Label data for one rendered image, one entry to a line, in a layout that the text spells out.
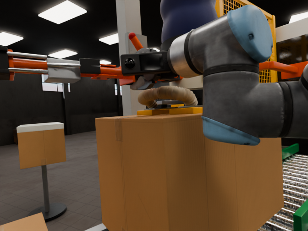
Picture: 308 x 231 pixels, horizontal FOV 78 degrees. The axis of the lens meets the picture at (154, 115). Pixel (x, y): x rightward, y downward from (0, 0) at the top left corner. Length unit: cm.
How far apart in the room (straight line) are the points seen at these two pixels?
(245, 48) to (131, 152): 36
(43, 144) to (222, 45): 204
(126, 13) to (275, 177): 160
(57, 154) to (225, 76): 206
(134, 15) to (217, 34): 161
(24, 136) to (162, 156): 189
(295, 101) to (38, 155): 213
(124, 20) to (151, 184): 158
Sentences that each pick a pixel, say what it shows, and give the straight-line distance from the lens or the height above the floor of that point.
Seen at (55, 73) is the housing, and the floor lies 120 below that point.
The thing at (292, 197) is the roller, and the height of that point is 54.
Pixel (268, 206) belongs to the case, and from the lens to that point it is 86.
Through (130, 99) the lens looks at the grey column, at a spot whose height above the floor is 121.
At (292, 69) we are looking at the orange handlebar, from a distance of 81.
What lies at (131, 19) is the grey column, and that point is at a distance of 188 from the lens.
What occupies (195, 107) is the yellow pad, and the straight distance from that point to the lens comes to 55.
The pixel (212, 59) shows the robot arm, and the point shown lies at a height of 118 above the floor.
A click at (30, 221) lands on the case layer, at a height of 54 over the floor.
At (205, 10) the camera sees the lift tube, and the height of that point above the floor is 142.
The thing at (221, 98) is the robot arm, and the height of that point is 112.
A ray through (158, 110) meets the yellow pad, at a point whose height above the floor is 110.
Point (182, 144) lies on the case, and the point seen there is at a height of 102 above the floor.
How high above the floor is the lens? 110
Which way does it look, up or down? 2 degrees down
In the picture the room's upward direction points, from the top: 3 degrees counter-clockwise
